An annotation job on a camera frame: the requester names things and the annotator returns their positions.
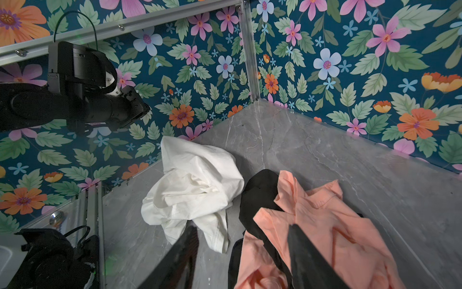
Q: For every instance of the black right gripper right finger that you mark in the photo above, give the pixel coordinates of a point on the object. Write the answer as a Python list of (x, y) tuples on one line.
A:
[(309, 268)]

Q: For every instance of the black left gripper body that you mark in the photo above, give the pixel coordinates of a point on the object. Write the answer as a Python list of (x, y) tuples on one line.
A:
[(115, 112)]

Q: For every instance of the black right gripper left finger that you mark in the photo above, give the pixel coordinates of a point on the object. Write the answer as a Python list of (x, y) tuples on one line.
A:
[(176, 269)]

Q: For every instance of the white cloth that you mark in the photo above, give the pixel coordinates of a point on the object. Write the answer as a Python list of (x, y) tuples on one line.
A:
[(199, 184)]

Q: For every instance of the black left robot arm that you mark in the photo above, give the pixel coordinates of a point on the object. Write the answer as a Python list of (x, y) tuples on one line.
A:
[(44, 258)]

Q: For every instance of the pink cloth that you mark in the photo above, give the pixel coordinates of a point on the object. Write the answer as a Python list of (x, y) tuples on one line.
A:
[(349, 242)]

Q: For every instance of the black cloth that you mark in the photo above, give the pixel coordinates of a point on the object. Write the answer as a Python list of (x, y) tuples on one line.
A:
[(255, 263)]

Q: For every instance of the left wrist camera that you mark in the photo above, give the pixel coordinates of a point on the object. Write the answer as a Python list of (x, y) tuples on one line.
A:
[(75, 64)]

